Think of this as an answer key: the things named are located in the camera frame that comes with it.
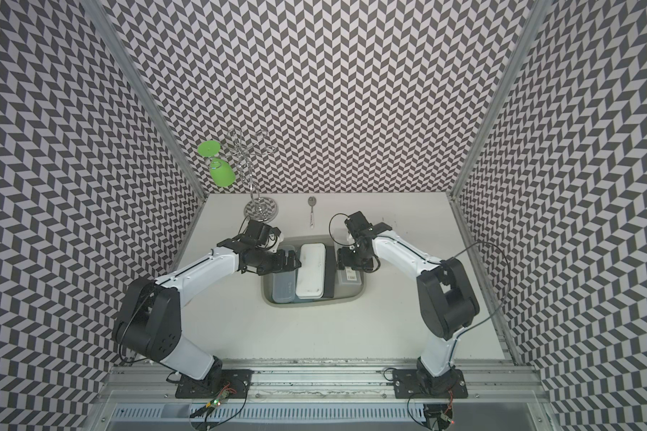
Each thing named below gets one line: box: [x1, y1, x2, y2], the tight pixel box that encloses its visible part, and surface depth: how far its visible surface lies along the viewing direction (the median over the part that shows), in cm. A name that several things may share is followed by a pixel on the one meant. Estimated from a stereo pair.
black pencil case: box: [322, 246, 336, 299], surface depth 93 cm
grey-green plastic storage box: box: [261, 235, 366, 308], surface depth 89 cm
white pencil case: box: [295, 242, 327, 300], surface depth 91 cm
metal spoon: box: [307, 195, 318, 229], surface depth 118 cm
